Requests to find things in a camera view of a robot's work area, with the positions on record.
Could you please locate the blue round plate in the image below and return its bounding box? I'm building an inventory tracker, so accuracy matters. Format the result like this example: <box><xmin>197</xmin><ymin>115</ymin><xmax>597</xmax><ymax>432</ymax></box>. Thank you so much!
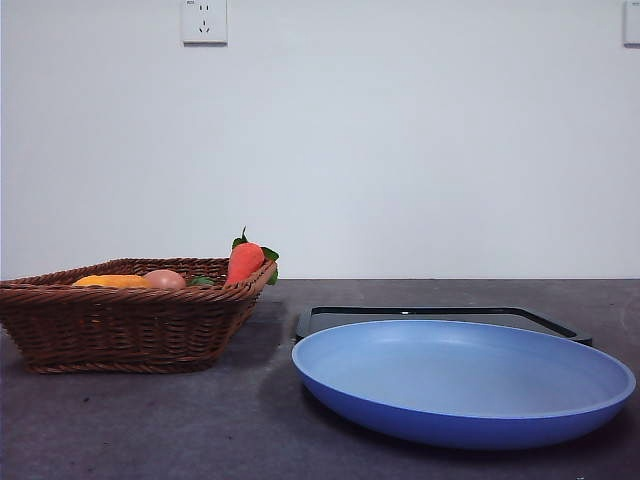
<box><xmin>291</xmin><ymin>319</ymin><xmax>637</xmax><ymax>451</ymax></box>

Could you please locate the yellow-orange corn cob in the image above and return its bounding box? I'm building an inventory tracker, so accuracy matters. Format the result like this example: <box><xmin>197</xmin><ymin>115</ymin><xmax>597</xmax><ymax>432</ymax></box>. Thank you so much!
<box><xmin>72</xmin><ymin>274</ymin><xmax>152</xmax><ymax>290</ymax></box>

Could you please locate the brown wicker basket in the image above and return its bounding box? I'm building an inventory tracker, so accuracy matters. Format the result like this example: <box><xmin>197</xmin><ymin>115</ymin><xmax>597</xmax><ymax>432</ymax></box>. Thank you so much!
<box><xmin>0</xmin><ymin>257</ymin><xmax>279</xmax><ymax>375</ymax></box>

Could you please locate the orange carrot with green leaves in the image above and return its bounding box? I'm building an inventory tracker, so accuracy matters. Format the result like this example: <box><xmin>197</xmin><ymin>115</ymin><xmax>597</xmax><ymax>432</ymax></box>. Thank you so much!
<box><xmin>224</xmin><ymin>227</ymin><xmax>280</xmax><ymax>287</ymax></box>

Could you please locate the black flat tray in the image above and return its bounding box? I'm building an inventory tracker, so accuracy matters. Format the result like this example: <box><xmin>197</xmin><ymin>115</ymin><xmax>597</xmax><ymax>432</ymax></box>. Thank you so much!
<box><xmin>294</xmin><ymin>306</ymin><xmax>594</xmax><ymax>347</ymax></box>

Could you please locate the brown egg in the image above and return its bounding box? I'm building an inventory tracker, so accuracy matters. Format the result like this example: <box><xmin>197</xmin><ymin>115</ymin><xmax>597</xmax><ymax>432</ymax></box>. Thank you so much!
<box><xmin>143</xmin><ymin>269</ymin><xmax>188</xmax><ymax>290</ymax></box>

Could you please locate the white wall socket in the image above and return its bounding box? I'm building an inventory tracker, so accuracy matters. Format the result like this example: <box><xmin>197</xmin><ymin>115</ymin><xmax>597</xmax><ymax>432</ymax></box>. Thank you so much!
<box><xmin>181</xmin><ymin>0</ymin><xmax>229</xmax><ymax>48</ymax></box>

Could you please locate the white wall plate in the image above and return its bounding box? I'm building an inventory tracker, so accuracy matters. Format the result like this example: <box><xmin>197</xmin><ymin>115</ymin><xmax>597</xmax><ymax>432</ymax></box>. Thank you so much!
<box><xmin>622</xmin><ymin>0</ymin><xmax>640</xmax><ymax>49</ymax></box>

